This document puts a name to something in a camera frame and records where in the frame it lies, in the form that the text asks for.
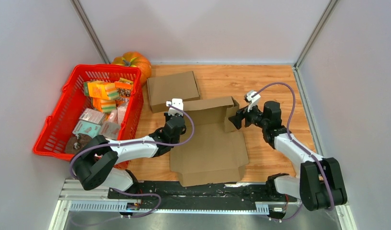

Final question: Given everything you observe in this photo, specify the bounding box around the orange sponge pack upper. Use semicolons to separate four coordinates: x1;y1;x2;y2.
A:
83;80;119;100

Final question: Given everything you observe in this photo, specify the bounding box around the teal cookie box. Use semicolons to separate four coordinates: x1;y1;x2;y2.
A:
72;120;101;138

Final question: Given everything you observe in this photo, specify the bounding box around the brown netted item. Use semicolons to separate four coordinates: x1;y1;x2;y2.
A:
64;134;92;155

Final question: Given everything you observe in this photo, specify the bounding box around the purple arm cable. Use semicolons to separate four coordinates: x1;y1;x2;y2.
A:
254;81;336;222
68;106;196;227

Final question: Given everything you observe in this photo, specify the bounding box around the orange pumpkin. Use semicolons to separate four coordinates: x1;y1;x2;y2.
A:
111;51;152;85

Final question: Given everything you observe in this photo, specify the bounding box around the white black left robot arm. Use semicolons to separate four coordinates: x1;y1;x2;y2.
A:
69;112;187;199

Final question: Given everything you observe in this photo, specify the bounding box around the orange sponge pack lower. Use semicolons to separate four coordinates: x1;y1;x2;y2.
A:
92;98;116;113

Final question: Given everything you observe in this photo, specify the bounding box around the orange sponge pack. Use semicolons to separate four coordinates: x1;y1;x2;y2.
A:
92;98;116;113
83;80;119;100

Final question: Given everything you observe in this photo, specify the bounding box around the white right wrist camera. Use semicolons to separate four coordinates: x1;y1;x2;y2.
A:
244;90;261;112

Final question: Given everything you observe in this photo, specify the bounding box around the brown cardboard box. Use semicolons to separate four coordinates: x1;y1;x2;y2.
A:
147;71;201;113

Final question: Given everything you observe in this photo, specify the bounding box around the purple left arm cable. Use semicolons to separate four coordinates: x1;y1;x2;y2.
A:
68;106;196;227

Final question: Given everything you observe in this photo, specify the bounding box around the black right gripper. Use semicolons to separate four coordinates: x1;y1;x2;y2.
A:
228;100;267;130

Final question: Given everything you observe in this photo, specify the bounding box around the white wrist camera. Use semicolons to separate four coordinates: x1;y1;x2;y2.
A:
166;98;184;116
244;90;261;112

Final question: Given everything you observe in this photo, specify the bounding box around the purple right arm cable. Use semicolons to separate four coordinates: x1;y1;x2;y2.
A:
254;81;336;222

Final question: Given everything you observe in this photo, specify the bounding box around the orange snack box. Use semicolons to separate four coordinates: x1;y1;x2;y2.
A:
115;78;133;98

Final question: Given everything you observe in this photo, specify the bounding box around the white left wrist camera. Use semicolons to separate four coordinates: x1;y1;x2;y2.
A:
166;98;184;116

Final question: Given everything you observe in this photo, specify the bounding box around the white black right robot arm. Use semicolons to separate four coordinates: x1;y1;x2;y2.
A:
229;101;348;211

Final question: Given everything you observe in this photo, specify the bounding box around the red plastic shopping basket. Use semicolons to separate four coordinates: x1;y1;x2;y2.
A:
33;64;144;169

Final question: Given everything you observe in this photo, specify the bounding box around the grey pink packet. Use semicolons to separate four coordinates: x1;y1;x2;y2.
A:
98;102;128;140

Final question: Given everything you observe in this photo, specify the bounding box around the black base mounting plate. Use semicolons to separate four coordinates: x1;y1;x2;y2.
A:
107;181;298;210

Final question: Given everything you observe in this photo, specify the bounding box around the brown cardboard sheet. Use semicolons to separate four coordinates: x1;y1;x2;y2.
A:
170;96;249;187

